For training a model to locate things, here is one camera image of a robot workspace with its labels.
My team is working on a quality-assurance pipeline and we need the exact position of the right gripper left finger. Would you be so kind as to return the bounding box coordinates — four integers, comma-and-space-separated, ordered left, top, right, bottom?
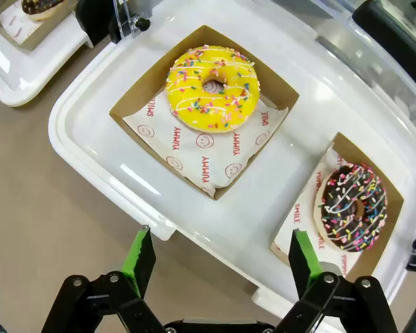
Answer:
41, 225, 167, 333

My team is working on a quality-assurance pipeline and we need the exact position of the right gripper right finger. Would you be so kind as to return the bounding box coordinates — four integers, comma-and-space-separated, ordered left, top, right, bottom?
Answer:
273, 228, 399, 333

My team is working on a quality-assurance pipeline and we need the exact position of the brown cardboard donut box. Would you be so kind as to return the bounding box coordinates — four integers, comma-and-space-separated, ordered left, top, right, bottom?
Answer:
269, 131, 406, 282
0, 0, 78, 52
109, 24, 300, 201

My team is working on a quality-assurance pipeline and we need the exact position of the white printed paper liner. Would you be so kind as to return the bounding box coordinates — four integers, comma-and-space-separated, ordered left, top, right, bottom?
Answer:
272, 147, 354, 278
0, 0, 62, 46
122, 93, 289, 198

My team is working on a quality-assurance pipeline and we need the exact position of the chocolate nut donut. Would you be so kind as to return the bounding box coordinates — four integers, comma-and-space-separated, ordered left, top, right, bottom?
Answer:
20, 0, 65, 21

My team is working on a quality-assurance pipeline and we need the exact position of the chocolate rainbow sprinkle donut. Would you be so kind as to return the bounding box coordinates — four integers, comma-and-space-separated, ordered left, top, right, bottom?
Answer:
313, 162, 389, 253

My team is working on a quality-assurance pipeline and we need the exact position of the yellow sprinkled donut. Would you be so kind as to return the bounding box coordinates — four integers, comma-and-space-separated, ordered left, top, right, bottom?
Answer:
165, 44, 261, 133

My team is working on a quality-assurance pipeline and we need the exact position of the white display tray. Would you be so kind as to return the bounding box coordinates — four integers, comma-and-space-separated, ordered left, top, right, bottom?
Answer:
47, 0, 416, 329
0, 0, 95, 108

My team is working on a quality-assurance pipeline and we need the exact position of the clear hinged tray cover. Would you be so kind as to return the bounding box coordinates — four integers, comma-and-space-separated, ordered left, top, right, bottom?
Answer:
75, 0, 416, 272

